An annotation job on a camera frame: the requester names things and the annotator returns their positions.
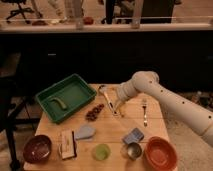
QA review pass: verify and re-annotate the light blue cloth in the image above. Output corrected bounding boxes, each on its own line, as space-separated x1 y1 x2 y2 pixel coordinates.
75 125 96 140

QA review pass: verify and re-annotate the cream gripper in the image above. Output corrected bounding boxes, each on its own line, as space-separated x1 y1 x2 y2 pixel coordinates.
114 99 125 116

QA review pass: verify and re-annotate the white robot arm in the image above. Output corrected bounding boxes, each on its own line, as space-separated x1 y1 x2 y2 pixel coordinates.
115 71 213 147

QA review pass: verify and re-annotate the green pepper in tray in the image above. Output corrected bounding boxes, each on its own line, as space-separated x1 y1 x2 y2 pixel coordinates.
50 97 67 110

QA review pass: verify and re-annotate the silver fork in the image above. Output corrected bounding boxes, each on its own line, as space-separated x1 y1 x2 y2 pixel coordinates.
142 99 148 127

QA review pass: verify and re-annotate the dark red grape bunch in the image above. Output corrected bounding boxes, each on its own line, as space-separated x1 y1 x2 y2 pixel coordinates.
85 104 104 121

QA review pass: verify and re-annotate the dark red bowl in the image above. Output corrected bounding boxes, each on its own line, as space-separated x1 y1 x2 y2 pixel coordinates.
23 135 52 164

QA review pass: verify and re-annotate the small metal cup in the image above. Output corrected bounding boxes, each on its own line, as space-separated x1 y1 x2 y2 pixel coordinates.
127 142 142 160

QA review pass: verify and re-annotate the orange plate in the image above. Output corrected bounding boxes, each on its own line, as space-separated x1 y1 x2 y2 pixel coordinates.
144 136 178 171

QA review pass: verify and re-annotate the black office chair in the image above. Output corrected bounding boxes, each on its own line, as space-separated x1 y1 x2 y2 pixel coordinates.
0 0 43 24

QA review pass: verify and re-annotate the green plastic tray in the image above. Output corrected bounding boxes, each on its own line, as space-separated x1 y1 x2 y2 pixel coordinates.
36 74 96 124

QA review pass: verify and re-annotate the silver spoon with white handle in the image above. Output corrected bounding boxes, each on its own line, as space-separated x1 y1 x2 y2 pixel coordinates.
98 85 117 115

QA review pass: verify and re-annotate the green cup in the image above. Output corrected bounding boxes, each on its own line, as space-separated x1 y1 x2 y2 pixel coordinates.
92 144 111 161

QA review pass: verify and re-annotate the black chair at left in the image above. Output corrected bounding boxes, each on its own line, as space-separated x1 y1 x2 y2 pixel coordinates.
0 53 40 171

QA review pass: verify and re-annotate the blue sponge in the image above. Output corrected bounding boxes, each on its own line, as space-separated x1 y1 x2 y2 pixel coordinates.
122 128 144 144

